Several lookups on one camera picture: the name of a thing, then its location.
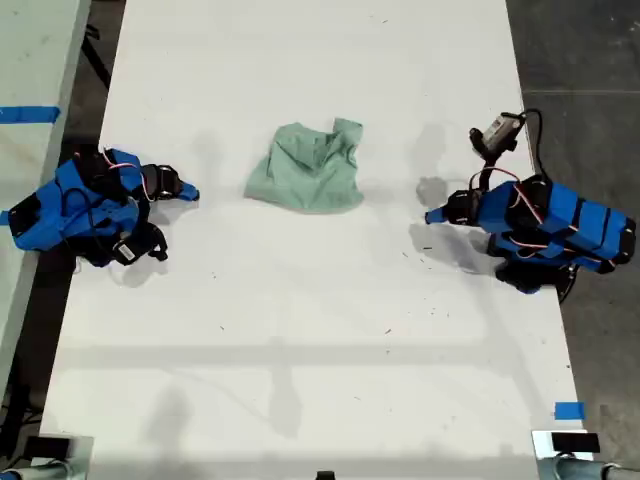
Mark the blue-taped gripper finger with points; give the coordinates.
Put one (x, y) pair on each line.
(189, 192)
(437, 215)

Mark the pale green T-shirt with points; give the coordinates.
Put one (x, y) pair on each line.
(305, 175)

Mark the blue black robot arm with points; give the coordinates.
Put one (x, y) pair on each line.
(50, 215)
(590, 220)

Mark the black stand leg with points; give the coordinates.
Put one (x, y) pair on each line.
(97, 62)

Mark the long blue tape strip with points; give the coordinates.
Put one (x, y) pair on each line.
(30, 114)

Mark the short blue tape strip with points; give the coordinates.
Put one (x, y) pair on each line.
(4, 217)

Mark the grey side table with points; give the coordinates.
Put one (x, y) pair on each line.
(35, 50)

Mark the square blue tape patch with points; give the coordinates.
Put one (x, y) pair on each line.
(569, 410)

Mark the silver metal plate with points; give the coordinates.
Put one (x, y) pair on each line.
(82, 457)
(542, 450)

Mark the small black box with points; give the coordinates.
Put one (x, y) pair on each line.
(575, 443)
(47, 447)

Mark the grey metal pipe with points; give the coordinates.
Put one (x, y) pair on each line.
(580, 470)
(35, 472)

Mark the round-mounted black wrist camera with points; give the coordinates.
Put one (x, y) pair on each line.
(129, 251)

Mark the boxy black wrist camera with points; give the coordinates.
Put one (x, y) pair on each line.
(500, 127)

